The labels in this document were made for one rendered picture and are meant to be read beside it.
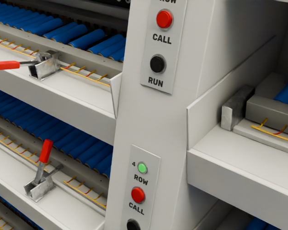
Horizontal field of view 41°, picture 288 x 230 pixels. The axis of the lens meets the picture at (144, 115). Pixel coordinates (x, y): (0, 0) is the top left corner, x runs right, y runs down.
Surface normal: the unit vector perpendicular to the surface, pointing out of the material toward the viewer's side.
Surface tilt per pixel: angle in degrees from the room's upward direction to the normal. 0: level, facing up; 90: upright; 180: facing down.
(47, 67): 90
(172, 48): 90
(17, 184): 19
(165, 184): 90
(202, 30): 90
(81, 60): 109
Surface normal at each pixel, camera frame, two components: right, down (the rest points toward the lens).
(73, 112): -0.63, 0.48
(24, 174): -0.07, -0.82
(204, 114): 0.77, 0.32
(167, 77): -0.62, 0.18
